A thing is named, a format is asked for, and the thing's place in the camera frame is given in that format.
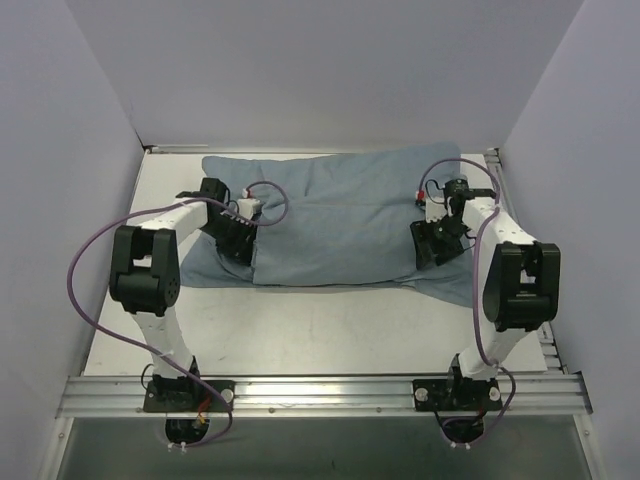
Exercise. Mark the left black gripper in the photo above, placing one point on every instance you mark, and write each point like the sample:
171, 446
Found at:
238, 242

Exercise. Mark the blue pillowcase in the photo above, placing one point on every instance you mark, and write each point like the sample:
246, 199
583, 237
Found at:
339, 220

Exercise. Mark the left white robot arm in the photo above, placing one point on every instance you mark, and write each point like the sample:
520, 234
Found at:
145, 274

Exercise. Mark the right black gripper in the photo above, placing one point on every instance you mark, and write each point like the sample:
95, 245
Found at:
433, 245

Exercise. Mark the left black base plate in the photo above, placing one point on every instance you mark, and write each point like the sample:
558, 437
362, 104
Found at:
220, 395

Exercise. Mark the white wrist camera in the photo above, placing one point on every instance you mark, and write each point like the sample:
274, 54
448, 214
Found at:
248, 206
433, 209

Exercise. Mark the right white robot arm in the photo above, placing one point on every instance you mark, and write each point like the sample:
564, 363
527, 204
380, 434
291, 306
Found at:
474, 207

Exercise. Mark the aluminium back rail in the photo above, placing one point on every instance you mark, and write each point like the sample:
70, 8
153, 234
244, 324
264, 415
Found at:
177, 149

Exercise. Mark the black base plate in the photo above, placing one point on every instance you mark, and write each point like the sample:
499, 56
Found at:
456, 393
220, 395

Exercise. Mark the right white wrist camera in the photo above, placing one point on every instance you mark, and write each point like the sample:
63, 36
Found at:
433, 209

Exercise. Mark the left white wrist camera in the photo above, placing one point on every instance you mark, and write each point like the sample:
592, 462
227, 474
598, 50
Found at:
248, 206

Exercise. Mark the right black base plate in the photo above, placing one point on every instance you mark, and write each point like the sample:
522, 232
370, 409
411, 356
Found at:
456, 393

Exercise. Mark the aluminium front rail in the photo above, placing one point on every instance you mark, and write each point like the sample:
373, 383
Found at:
321, 396

